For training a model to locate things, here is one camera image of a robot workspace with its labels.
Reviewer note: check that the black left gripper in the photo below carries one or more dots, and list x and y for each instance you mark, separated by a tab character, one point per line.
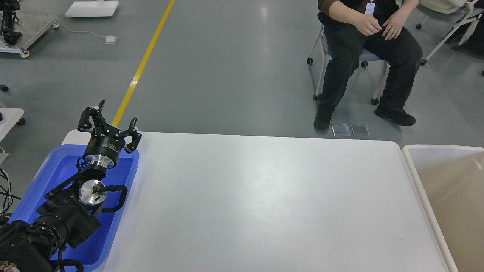
103	145

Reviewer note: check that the white flat board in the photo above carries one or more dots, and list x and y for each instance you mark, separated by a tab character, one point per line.
92	8

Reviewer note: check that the beige plastic bin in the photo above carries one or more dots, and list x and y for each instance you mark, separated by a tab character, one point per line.
450	183

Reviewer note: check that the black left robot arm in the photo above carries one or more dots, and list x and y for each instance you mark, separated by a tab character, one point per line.
69	216

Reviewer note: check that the floor plate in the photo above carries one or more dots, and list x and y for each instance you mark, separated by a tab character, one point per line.
340	130
360	130

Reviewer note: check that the white rolling chair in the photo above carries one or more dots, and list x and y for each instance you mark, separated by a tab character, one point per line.
365	57

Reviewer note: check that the white side table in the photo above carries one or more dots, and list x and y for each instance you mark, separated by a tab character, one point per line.
9	118

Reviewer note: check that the metal equipment cart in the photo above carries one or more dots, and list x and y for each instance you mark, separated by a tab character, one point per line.
21	30

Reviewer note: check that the person left hand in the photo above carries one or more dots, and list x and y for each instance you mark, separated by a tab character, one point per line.
393	26

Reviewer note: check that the white chair top right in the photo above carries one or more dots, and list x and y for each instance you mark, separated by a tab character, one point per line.
458	12

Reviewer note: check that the left floor plate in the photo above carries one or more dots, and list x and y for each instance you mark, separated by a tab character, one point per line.
340	130

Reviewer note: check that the blue plastic bin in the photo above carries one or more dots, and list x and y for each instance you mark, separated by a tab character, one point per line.
59	165

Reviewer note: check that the person right hand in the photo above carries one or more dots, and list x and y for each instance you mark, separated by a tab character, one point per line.
366	24

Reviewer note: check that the right floor plate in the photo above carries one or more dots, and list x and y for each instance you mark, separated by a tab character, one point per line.
360	130

